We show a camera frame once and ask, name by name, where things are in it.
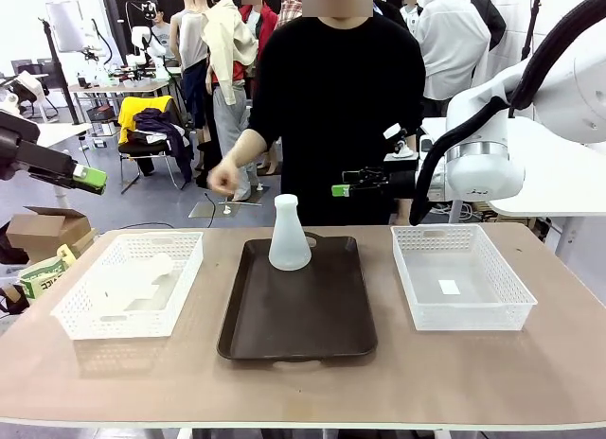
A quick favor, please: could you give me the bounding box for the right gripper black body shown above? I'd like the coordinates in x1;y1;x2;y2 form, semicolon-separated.
381;169;418;199

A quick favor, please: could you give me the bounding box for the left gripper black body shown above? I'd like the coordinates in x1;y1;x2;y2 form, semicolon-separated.
0;112;77;181

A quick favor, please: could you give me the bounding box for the translucent plastic Erlenmeyer flask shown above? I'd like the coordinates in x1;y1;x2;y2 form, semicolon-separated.
268;194;312;272

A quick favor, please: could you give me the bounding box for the person's right forearm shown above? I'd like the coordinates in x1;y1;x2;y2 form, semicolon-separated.
226;128;270;173

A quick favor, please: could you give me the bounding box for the person's right hand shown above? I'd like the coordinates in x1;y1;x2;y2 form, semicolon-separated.
206;158;243;197

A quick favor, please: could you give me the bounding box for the white round-edged table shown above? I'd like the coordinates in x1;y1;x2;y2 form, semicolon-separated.
35;121;94;149

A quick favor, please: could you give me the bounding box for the brown cardboard box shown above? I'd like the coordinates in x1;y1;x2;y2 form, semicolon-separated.
5;205;99;265

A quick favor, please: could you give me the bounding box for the black metal chair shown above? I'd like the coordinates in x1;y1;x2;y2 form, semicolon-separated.
116;96;193;195

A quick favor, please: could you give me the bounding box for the red and black toolbox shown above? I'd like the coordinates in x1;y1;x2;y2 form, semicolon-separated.
86;105;117;124

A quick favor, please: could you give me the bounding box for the yellow cloth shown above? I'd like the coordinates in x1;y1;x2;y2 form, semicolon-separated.
116;96;174;146

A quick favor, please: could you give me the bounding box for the person in black t-shirt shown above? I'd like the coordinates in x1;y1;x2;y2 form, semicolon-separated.
247;12;426;227

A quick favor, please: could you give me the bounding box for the black tripod stand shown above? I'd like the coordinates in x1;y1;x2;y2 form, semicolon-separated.
38;17;80;126

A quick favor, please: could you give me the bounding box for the dark purple garment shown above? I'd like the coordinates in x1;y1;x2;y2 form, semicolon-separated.
133;107;195;184

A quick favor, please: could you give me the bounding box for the wooden background workbench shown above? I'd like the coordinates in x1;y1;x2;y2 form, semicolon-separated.
67;64;184;110

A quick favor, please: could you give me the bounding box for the green and white paper bag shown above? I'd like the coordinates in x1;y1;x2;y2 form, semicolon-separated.
18;243;78;303

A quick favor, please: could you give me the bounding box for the white plastic labware piece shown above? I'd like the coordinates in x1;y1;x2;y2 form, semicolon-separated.
92;252;184;315

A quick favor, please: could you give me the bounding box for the dark brown serving tray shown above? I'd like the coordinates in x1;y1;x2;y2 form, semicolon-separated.
216;230;379;363

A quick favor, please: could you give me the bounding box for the white rectangular panel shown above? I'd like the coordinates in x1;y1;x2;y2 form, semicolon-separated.
45;1;87;53

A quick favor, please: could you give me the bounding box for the white perforated plastic basket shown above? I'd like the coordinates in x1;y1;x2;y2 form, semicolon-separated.
50;230;205;341

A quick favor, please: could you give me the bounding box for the mannequin with white shirt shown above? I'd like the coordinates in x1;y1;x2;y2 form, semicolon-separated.
411;0;491;102

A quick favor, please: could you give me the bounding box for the white perforated basket with label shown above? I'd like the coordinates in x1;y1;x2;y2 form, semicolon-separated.
390;223;540;333

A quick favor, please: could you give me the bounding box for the mannequin with white tank top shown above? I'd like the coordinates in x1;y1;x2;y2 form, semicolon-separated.
169;0;212;175

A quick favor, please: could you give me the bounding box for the mannequin with beige jacket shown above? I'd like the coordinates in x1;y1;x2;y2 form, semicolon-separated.
201;0;260;203

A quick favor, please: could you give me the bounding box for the red jacket mannequin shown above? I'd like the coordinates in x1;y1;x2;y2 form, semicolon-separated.
238;3;279;45

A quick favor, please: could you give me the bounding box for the black jacket on mannequin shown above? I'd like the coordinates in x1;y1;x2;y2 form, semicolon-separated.
468;0;508;52

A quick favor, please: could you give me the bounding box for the black slim light stand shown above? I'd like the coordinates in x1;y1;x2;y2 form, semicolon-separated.
519;0;544;61

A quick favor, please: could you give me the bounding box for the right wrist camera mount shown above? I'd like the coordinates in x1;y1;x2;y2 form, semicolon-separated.
382;123;423;165

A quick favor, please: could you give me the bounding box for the metal mannequin base plate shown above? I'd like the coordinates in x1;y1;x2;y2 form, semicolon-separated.
187;200;264;220

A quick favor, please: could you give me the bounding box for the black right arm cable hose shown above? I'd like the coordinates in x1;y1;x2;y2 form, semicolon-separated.
408;0;606;227

